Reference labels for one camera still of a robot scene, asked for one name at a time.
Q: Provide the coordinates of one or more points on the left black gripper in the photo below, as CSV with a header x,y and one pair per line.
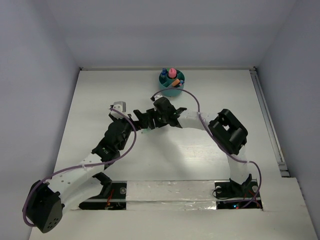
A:
x,y
142,118

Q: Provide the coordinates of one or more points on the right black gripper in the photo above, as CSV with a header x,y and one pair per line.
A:
x,y
158,123

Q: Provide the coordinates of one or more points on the orange tip clear highlighter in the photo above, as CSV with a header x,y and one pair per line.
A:
x,y
175,83

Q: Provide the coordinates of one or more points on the blue cap white pen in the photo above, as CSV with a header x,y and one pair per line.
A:
x,y
163,75

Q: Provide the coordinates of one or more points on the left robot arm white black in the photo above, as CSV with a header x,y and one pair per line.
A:
x,y
49,198

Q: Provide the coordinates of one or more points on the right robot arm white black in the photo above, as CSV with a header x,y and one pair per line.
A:
x,y
225,129

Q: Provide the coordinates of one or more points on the teal round organizer container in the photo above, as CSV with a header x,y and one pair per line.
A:
x,y
171,81

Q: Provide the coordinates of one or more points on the pink topped centre tube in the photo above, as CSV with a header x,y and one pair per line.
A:
x,y
172,73

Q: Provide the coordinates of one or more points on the foil covered front board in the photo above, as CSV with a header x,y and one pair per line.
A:
x,y
181,195

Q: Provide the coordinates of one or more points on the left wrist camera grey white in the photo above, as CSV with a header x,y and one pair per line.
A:
x,y
118,109

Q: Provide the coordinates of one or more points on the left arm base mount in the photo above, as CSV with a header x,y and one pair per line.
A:
x,y
111,197

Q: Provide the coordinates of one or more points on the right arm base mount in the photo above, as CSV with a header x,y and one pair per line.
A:
x,y
230,195

